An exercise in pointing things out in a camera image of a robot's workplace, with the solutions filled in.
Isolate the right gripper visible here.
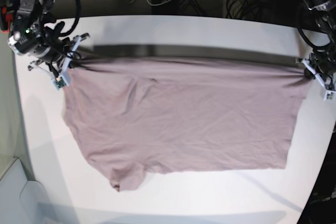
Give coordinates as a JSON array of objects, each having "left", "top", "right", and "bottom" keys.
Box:
[{"left": 36, "top": 37, "right": 76, "bottom": 69}]

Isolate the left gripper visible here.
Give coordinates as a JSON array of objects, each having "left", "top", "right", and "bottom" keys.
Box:
[{"left": 304, "top": 52, "right": 335, "bottom": 80}]

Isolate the mauve t-shirt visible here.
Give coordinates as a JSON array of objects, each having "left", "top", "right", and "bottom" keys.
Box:
[{"left": 64, "top": 59, "right": 311, "bottom": 191}]

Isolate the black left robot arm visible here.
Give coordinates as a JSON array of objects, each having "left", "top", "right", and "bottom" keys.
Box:
[{"left": 296, "top": 0, "right": 335, "bottom": 80}]

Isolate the red and black clamp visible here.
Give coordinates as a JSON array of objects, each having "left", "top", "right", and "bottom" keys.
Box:
[{"left": 1, "top": 0, "right": 17, "bottom": 34}]

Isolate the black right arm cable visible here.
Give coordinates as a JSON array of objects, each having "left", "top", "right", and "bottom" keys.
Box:
[{"left": 59, "top": 0, "right": 81, "bottom": 38}]

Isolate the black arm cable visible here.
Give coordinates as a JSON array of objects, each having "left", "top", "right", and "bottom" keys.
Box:
[
  {"left": 59, "top": 0, "right": 81, "bottom": 38},
  {"left": 296, "top": 22, "right": 331, "bottom": 53}
]

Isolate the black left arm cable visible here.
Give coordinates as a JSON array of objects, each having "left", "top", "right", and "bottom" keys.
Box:
[{"left": 296, "top": 22, "right": 331, "bottom": 53}]

